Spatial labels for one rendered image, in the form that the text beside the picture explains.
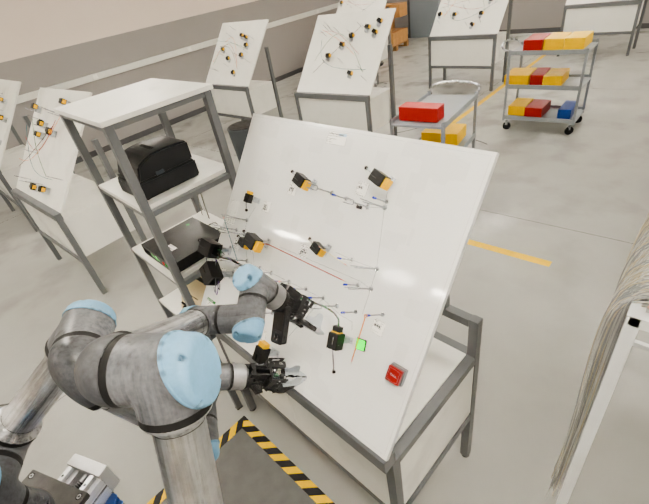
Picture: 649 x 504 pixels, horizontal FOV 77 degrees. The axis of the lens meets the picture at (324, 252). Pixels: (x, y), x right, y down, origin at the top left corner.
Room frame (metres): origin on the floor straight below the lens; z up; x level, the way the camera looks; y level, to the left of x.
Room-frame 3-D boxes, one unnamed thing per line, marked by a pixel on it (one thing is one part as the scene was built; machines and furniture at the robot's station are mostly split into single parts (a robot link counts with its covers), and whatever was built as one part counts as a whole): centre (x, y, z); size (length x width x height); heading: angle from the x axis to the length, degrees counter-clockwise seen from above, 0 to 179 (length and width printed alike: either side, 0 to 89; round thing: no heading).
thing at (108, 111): (1.99, 0.72, 0.93); 0.61 x 0.50 x 1.85; 39
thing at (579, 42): (5.10, -3.10, 0.54); 0.99 x 0.50 x 1.08; 45
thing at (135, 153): (1.88, 0.70, 1.56); 0.30 x 0.23 x 0.19; 131
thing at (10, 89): (5.49, 3.69, 0.83); 1.18 x 0.72 x 1.65; 42
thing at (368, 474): (0.94, 0.11, 0.60); 0.55 x 0.03 x 0.39; 39
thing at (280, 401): (1.37, 0.45, 0.60); 0.55 x 0.02 x 0.39; 39
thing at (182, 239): (1.91, 0.73, 1.09); 0.35 x 0.33 x 0.07; 39
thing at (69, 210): (3.83, 2.27, 0.83); 1.18 x 0.72 x 1.65; 44
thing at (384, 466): (1.14, 0.29, 0.83); 1.18 x 0.06 x 0.06; 39
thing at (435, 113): (3.75, -1.30, 0.54); 0.99 x 0.50 x 1.08; 139
